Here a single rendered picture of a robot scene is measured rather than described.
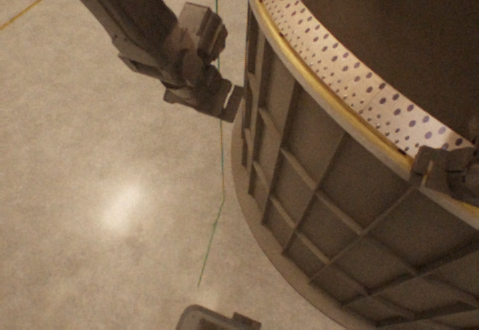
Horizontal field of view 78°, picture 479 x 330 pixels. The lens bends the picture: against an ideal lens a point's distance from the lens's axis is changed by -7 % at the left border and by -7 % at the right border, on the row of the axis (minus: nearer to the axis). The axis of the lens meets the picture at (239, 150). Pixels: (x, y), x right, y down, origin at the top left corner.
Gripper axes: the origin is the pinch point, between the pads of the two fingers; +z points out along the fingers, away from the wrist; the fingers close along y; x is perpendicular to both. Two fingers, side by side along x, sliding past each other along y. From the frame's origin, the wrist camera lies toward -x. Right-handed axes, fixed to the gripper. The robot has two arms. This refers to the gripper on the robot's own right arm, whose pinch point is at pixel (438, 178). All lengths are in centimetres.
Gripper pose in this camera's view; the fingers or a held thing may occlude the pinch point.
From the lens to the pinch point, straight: 66.0
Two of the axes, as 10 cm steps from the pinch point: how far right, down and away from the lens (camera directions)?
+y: -9.3, -3.3, 1.8
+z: 1.6, 0.8, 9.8
